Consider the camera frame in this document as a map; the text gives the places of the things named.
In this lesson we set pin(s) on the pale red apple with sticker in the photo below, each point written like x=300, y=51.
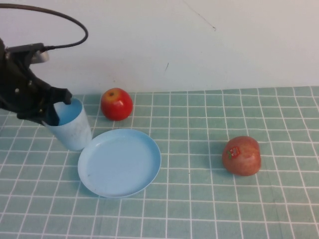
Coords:
x=243, y=159

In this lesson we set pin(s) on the shiny red yellow-topped apple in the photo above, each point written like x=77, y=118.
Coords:
x=116, y=108

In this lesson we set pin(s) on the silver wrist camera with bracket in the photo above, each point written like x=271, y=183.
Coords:
x=37, y=56

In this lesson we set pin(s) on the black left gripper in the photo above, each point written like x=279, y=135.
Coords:
x=20, y=92

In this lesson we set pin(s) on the light blue round plate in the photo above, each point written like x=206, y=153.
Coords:
x=119, y=166

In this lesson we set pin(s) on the light blue plastic cup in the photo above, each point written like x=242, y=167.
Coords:
x=74, y=134

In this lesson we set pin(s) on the green white-checked tablecloth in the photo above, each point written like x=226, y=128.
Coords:
x=199, y=204

